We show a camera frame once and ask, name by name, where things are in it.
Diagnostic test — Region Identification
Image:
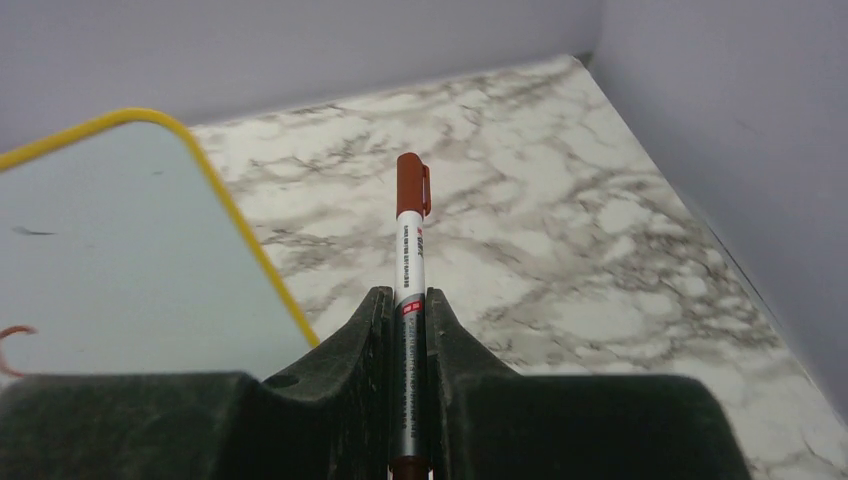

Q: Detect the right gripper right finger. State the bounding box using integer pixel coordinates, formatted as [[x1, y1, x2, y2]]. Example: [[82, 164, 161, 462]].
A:
[[425, 288, 750, 479]]

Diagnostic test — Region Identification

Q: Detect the white marker pen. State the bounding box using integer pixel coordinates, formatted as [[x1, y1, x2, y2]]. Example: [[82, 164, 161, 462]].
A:
[[389, 210, 430, 479]]

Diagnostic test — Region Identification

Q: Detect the yellow framed whiteboard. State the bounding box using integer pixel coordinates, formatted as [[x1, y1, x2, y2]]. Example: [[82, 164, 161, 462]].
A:
[[1, 107, 319, 387]]

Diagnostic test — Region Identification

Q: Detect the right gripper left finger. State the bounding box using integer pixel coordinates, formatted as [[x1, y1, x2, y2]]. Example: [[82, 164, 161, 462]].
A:
[[1, 287, 393, 479]]

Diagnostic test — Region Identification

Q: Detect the red-brown marker cap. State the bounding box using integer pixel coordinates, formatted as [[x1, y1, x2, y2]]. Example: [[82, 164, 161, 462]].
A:
[[396, 152, 432, 218]]

